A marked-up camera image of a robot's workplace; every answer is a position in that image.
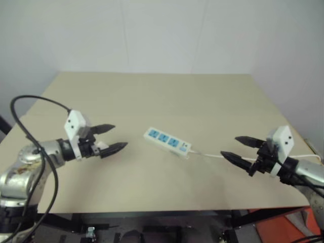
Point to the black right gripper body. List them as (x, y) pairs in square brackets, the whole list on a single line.
[(264, 159)]

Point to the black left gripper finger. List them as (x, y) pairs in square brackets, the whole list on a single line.
[(114, 148), (103, 128)]

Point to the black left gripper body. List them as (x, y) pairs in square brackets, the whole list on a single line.
[(86, 149)]

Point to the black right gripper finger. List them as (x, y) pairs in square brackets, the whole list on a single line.
[(235, 159), (249, 141)]

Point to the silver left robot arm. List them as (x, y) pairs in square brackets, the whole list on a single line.
[(17, 174)]

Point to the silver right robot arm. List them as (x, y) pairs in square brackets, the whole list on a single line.
[(307, 168)]

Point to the white power strip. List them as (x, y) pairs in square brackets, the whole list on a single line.
[(167, 140)]

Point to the orange box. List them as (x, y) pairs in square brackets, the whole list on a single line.
[(283, 227)]

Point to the black bar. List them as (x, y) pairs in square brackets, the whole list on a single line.
[(3, 125)]

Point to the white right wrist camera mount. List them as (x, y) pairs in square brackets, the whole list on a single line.
[(284, 141)]

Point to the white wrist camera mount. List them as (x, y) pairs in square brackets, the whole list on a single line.
[(284, 141), (74, 122)]

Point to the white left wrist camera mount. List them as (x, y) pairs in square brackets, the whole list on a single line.
[(74, 122)]

